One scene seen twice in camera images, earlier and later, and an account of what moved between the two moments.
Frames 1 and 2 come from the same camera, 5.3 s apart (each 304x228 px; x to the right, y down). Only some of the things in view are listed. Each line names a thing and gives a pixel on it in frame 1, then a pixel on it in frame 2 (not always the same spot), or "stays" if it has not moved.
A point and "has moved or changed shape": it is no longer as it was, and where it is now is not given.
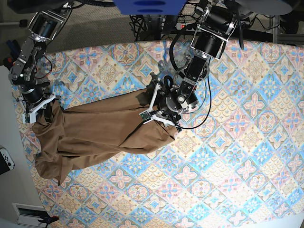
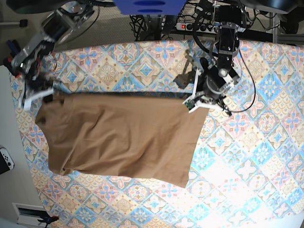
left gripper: x=32 y=90 to x=39 y=80
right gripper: x=174 y=101 to x=213 y=80
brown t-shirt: x=73 y=138 has moved or changed shape
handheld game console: x=6 y=163 stays
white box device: x=28 y=215 stays
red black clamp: x=8 y=63 stays
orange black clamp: x=49 y=220 stays
